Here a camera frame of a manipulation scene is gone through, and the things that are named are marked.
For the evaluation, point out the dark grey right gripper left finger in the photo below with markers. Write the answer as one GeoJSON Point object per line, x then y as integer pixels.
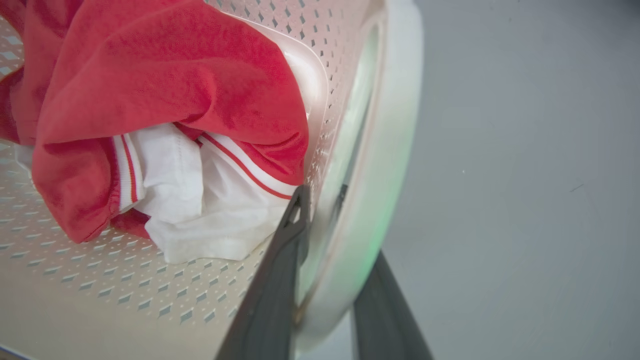
{"type": "Point", "coordinates": [270, 300]}

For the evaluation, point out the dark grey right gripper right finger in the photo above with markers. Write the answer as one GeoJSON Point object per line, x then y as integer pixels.
{"type": "Point", "coordinates": [385, 320]}

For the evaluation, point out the white washing machine drum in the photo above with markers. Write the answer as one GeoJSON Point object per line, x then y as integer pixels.
{"type": "Point", "coordinates": [350, 175]}

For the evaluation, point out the white cloth garment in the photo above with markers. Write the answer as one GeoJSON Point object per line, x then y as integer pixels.
{"type": "Point", "coordinates": [200, 200]}

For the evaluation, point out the red garment with striped trim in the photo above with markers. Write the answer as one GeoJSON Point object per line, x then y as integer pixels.
{"type": "Point", "coordinates": [150, 100]}

